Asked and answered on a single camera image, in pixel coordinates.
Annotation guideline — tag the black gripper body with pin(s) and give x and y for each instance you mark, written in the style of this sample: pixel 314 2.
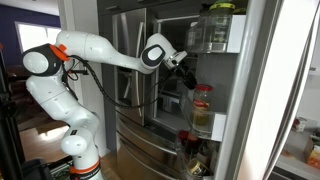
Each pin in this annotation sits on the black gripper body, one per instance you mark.
pixel 188 78

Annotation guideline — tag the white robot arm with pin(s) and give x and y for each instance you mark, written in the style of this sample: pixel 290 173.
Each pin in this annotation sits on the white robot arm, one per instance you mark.
pixel 48 66

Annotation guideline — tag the top door shelf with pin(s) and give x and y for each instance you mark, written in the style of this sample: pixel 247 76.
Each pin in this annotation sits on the top door shelf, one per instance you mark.
pixel 199 36

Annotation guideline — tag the door shelf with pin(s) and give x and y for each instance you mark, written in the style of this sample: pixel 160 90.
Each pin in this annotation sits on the door shelf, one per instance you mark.
pixel 214 130
pixel 199 36

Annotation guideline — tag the middle door shelf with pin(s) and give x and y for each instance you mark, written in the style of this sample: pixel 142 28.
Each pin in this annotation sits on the middle door shelf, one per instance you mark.
pixel 214 130

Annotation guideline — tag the open right fridge door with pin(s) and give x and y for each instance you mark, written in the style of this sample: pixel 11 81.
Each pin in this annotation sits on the open right fridge door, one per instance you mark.
pixel 259 81

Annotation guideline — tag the stainless fridge drawer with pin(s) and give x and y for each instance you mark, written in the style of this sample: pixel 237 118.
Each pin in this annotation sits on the stainless fridge drawer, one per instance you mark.
pixel 145 152

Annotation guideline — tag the red lid pickle jar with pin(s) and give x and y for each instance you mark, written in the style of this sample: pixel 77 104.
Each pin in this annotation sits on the red lid pickle jar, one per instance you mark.
pixel 201 104

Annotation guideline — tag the green lid glass jar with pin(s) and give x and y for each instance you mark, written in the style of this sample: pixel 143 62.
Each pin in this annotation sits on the green lid glass jar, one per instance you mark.
pixel 221 15

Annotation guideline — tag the dark sauce bottle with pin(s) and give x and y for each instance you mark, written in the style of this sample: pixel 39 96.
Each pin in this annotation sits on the dark sauce bottle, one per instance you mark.
pixel 190 143

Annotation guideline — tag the small jar gold lid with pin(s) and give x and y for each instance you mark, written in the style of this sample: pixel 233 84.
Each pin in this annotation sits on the small jar gold lid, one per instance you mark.
pixel 196 168

